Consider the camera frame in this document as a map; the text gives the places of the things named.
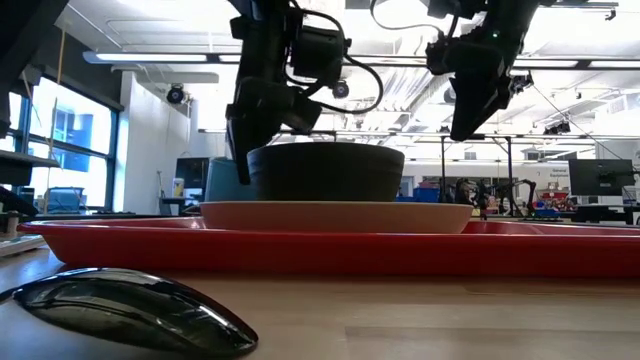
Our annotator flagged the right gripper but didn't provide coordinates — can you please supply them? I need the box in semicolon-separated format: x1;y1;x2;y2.
424;38;513;142

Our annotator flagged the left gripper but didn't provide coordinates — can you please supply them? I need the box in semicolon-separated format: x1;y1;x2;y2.
224;74;324;186

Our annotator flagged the light blue mug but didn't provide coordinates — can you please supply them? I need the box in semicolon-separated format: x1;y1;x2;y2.
204;156;257;203

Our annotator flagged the dark grey bowl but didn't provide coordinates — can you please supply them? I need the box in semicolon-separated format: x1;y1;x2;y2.
246;141;406;203

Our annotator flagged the beige round plate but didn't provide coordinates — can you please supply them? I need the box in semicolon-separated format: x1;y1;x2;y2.
198;200;474;235

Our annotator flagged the red plastic tray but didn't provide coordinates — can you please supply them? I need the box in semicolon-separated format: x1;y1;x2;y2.
17;215;640;280

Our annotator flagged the spoon with teal handle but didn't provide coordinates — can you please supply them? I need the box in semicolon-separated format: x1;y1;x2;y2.
0;267;260;359

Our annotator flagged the ceiling light strip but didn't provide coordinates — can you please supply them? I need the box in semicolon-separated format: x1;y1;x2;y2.
82;49;241;65

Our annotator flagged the black computer monitor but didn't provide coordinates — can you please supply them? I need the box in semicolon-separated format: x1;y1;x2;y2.
568;158;636;197

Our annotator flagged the large window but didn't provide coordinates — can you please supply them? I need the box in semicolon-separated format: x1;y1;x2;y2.
0;74;121;214

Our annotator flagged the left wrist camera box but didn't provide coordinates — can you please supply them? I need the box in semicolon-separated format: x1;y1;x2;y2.
288;23;353;87

